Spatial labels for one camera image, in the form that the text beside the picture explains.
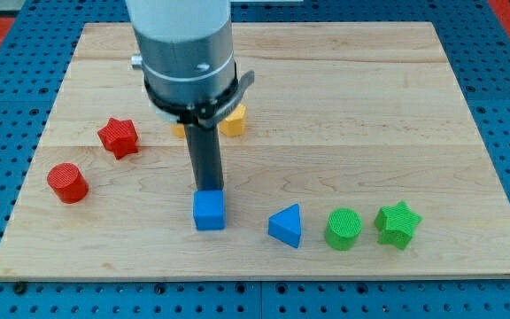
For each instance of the blue cube block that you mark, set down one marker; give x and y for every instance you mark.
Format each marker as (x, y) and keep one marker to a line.
(209, 210)

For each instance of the yellow heart block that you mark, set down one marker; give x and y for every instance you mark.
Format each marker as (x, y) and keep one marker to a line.
(178, 130)

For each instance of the yellow hexagon block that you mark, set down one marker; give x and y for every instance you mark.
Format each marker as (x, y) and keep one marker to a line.
(235, 123)

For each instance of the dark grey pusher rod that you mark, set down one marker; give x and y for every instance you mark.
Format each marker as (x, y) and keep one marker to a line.
(204, 152)

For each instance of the blue triangle block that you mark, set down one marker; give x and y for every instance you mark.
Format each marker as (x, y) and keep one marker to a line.
(286, 226)

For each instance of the light wooden board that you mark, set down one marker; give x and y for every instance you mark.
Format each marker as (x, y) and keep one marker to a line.
(358, 115)

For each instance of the green cylinder block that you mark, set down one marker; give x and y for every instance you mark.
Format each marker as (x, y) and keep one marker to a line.
(343, 228)

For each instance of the red star block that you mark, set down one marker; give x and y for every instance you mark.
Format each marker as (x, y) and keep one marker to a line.
(119, 137)

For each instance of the green star block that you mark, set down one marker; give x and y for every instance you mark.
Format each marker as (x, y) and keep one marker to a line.
(397, 225)

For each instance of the red cylinder block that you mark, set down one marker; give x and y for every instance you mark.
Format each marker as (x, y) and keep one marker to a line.
(68, 183)

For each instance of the black hose clamp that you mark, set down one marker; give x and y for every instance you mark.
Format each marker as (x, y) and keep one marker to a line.
(219, 104)

